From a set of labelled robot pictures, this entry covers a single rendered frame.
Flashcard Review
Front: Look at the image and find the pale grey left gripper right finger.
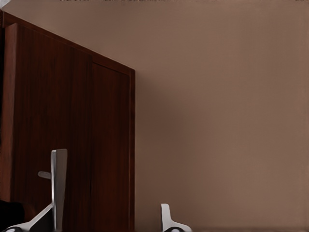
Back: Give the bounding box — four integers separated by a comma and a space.
161, 203, 193, 232

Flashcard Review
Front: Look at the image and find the dark brown wooden cabinet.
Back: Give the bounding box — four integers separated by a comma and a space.
0, 11, 136, 232

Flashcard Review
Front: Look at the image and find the dark wooden door, silver handle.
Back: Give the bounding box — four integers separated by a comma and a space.
4, 23, 94, 232

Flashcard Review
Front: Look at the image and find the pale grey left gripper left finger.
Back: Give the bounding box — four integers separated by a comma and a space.
3, 148, 69, 232

